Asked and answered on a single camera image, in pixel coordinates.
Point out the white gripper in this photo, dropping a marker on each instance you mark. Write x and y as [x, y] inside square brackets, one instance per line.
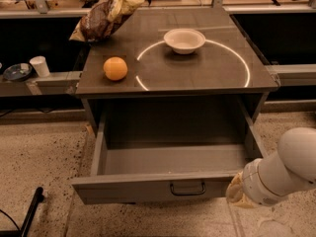
[258, 184]

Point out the grey top drawer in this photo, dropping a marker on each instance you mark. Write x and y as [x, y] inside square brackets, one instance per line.
[169, 149]

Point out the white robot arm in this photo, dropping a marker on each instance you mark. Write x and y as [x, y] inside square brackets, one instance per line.
[270, 180]

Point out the grey drawer cabinet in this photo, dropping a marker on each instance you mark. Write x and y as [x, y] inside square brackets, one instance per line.
[225, 64]

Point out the white bowl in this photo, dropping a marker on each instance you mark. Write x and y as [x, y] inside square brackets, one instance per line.
[184, 41]

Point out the orange fruit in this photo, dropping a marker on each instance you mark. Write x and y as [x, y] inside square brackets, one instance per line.
[115, 68]

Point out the black metal bar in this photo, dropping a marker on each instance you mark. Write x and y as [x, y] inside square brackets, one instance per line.
[22, 231]

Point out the brown and yellow chip bag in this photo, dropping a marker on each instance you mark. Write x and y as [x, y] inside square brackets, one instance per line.
[104, 19]

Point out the white paper cup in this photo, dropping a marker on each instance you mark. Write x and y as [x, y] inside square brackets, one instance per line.
[40, 66]

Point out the dark round plate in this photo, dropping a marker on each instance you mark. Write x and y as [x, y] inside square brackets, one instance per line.
[18, 72]

